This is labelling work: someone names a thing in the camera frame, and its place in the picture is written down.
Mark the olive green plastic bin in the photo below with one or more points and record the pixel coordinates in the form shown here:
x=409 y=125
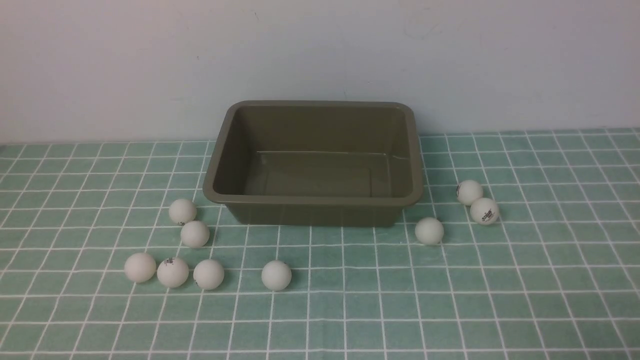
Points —
x=316 y=163

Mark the green checked tablecloth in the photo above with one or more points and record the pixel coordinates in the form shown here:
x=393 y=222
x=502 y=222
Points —
x=556 y=277

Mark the white ball with logo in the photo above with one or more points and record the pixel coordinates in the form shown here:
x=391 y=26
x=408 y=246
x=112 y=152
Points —
x=484 y=211
x=173 y=272

